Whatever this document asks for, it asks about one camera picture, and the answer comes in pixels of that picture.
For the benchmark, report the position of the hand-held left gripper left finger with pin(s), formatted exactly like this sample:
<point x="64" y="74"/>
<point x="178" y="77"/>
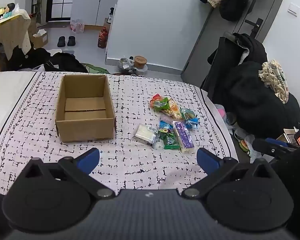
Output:
<point x="88" y="158"/>

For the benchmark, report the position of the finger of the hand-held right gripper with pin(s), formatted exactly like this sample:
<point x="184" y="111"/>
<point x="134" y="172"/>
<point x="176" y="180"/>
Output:
<point x="267" y="148"/>
<point x="282" y="143"/>

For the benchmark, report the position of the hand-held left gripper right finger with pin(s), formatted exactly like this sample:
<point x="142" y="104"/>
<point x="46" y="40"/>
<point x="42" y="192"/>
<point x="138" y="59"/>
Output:
<point x="207" y="160"/>

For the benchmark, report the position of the brown cardboard box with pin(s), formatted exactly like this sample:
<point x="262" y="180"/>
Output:
<point x="85" y="132"/>

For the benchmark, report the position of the purple white snack packet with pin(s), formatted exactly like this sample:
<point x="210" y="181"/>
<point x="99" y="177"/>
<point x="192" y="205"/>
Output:
<point x="183" y="136"/>

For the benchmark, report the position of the dark green snack packet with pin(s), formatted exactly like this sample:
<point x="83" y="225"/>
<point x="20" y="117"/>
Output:
<point x="170" y="141"/>

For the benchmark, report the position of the clear green snack packet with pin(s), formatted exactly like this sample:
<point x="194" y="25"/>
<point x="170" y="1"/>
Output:
<point x="186" y="113"/>

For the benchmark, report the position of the small blue snack packet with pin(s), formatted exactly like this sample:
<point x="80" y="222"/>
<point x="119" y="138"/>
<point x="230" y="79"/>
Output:
<point x="165" y="125"/>

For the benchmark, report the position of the orange cracker packet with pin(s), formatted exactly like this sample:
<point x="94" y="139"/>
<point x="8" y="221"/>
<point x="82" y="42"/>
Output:
<point x="174" y="110"/>

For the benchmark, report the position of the white barcode snack packet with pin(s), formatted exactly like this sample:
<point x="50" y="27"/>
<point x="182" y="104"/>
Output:
<point x="145" y="133"/>

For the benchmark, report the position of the light green snack packet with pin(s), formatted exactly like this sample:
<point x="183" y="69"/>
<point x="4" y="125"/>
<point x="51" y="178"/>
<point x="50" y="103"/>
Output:
<point x="166" y="102"/>

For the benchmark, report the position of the orange red snack packet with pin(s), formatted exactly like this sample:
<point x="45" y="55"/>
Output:
<point x="156" y="102"/>

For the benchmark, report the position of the small brown open box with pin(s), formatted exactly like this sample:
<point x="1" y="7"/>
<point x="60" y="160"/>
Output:
<point x="287" y="135"/>

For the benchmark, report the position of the burger toy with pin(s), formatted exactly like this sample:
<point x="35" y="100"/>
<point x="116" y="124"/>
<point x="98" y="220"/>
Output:
<point x="244" y="145"/>

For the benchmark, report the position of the black fleece jacket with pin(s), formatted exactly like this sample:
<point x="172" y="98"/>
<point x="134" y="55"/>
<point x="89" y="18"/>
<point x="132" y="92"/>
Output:
<point x="260" y="105"/>

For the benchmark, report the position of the clear plastic container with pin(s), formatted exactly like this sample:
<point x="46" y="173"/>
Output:
<point x="230" y="118"/>

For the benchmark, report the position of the pink grey plush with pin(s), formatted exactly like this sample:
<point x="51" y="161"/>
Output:
<point x="221" y="110"/>

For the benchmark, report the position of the white black-patterned blanket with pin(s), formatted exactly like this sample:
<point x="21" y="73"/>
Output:
<point x="145" y="170"/>

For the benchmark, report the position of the beige knitted cloth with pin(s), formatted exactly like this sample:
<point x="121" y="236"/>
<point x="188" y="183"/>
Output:
<point x="275" y="80"/>

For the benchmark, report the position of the green rug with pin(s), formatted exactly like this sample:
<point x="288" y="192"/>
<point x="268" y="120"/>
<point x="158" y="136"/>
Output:
<point x="96" y="68"/>

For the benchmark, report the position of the black chair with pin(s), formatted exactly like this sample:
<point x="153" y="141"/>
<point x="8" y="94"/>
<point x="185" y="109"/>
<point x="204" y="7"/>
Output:
<point x="220" y="62"/>

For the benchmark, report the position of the pile of black clothes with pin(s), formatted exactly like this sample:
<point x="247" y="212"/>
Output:
<point x="62" y="62"/>

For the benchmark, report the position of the grey plastic bag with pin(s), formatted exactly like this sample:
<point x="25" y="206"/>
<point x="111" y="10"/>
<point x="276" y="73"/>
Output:
<point x="125" y="65"/>

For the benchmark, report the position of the black jacket white lining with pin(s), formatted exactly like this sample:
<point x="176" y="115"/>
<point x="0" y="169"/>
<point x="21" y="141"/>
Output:
<point x="250" y="47"/>

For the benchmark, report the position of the white bed sheet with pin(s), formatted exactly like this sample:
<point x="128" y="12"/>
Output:
<point x="7" y="87"/>

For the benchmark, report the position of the brown round tub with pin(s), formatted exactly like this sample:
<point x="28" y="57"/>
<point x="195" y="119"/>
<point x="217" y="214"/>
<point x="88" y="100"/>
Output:
<point x="140" y="61"/>

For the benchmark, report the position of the red oil bottle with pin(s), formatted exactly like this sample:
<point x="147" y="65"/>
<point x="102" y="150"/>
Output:
<point x="102" y="38"/>

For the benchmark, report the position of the grey door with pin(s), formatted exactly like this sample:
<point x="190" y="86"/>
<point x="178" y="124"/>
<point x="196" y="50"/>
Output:
<point x="215" y="37"/>

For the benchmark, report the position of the open cardboard box with tissue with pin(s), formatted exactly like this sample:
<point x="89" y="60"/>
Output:
<point x="41" y="40"/>

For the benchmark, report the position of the pack of water bottles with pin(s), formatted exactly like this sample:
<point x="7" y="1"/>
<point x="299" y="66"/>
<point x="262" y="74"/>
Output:
<point x="77" y="26"/>

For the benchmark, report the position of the small table with cloth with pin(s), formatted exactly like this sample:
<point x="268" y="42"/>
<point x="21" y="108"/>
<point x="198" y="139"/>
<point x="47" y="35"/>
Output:
<point x="15" y="35"/>

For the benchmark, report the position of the hanging black jacket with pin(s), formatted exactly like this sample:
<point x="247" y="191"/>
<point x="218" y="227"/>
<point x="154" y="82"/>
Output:
<point x="235" y="5"/>

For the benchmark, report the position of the white kitchen cabinet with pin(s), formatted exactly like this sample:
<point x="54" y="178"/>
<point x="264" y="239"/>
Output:
<point x="95" y="7"/>

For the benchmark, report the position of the black-framed glass door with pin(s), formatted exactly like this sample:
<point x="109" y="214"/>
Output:
<point x="57" y="0"/>

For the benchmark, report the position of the dark-haired figurine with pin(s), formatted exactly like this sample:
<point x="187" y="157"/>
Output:
<point x="11" y="6"/>

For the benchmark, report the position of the white light switch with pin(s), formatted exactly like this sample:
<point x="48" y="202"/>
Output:
<point x="293" y="9"/>

